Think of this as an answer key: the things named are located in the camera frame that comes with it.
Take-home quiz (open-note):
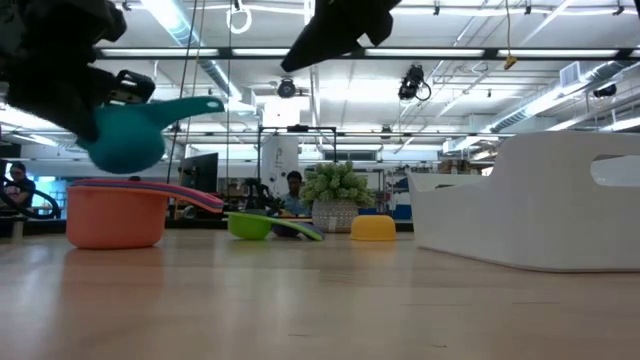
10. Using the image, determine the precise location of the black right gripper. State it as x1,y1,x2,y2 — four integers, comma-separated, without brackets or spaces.
280,0,403,74

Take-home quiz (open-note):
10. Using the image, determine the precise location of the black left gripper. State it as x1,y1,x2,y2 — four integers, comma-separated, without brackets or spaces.
0,0,157,144

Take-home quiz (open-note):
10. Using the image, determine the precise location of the teal plastic measuring cup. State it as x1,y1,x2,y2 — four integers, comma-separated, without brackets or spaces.
76,96,226,175

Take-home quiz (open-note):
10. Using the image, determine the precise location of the orange plastic measuring cup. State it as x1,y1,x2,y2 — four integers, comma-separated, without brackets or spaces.
65,180,225,250

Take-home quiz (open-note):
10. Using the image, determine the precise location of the purple plastic measuring cup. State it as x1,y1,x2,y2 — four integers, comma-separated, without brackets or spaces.
272,223,301,239

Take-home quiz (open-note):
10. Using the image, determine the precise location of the yellow plastic measuring cup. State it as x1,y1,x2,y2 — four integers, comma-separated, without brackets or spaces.
349,214,397,242

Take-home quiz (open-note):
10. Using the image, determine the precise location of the green plastic measuring cup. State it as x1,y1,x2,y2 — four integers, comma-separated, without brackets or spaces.
227,211,325,242

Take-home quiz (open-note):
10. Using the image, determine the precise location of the white plastic basket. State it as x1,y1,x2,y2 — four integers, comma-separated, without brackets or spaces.
407,130,640,274

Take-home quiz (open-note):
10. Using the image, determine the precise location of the round black ceiling device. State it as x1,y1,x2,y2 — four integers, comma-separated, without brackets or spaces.
276,78,298,99

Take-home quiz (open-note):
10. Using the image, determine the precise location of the person wearing glasses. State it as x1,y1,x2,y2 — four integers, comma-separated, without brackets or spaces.
0,161,37,209

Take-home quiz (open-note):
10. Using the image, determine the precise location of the black computer monitor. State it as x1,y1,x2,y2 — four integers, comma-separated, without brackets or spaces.
178,152,220,194

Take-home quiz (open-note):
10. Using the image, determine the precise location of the green artificial plant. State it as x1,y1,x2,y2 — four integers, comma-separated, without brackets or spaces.
299,160,376,209

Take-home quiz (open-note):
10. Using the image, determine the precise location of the person seated behind plant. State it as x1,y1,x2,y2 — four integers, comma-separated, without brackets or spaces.
277,170,312,217

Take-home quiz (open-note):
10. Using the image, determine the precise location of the white patterned plant pot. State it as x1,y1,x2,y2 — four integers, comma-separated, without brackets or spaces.
311,199,360,234

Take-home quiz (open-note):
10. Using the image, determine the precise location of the blue storage bin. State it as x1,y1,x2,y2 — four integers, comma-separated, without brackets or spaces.
392,174,414,221

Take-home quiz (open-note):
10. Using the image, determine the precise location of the white cable loop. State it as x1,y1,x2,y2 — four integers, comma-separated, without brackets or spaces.
225,0,254,36

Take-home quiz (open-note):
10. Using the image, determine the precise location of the thin black hanging cable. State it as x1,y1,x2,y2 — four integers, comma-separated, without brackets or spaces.
166,0,199,184

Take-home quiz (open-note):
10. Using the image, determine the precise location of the black overhead camera with cable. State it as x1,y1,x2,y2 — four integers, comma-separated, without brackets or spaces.
397,63,432,102

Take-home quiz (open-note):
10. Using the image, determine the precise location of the black curved hose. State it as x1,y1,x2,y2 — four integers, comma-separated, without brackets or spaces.
0,174,62,221

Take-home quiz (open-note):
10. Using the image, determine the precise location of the yellow hanging cable connector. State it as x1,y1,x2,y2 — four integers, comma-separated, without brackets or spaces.
503,0,519,71

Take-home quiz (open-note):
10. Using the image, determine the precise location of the silver ventilation duct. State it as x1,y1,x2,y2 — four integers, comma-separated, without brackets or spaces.
487,59,640,134

